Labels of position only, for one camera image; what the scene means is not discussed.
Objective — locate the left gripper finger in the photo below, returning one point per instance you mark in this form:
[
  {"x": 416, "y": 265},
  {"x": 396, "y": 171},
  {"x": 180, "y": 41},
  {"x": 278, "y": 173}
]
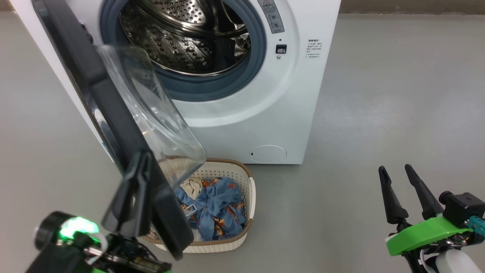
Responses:
[
  {"x": 119, "y": 212},
  {"x": 143, "y": 197}
]

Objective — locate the round white filter cover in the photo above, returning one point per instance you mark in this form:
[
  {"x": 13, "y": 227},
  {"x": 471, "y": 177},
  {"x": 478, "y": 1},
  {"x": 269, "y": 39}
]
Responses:
[{"x": 268, "y": 153}]

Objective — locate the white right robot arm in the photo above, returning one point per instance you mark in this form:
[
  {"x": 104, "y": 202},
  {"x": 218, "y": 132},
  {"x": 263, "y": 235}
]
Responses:
[{"x": 456, "y": 263}]

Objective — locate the stainless steel washing machine drum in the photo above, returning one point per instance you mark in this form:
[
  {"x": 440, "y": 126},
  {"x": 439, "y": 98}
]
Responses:
[{"x": 178, "y": 41}]

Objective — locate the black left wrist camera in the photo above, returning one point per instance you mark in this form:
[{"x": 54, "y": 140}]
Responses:
[{"x": 51, "y": 231}]

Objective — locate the black round glass washer door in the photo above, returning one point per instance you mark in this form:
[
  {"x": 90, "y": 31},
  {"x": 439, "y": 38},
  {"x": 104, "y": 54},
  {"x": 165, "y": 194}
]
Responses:
[{"x": 110, "y": 102}]

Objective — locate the grey warning sticker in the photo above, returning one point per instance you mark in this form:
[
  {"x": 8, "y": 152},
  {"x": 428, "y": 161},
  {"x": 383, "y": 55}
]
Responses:
[{"x": 272, "y": 17}]

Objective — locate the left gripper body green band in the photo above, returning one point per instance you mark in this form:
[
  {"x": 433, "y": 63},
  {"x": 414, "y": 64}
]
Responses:
[{"x": 129, "y": 256}]

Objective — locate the white front-load washing machine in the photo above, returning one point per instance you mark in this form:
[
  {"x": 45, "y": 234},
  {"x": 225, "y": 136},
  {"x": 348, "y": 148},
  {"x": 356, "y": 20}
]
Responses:
[{"x": 265, "y": 113}]

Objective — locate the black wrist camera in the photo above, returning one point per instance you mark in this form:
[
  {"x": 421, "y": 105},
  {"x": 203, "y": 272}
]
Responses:
[
  {"x": 464, "y": 206},
  {"x": 51, "y": 231}
]

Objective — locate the cream perforated laundry basket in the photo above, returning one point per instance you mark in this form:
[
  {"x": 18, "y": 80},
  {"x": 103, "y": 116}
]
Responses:
[{"x": 227, "y": 168}]

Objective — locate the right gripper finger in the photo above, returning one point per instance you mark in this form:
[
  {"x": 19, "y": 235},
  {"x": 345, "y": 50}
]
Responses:
[
  {"x": 394, "y": 208},
  {"x": 426, "y": 197}
]

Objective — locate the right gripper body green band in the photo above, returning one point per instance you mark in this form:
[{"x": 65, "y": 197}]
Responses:
[{"x": 420, "y": 235}]

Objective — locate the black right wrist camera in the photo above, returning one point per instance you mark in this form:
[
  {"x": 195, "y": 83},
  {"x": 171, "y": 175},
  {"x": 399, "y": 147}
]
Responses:
[{"x": 464, "y": 206}]

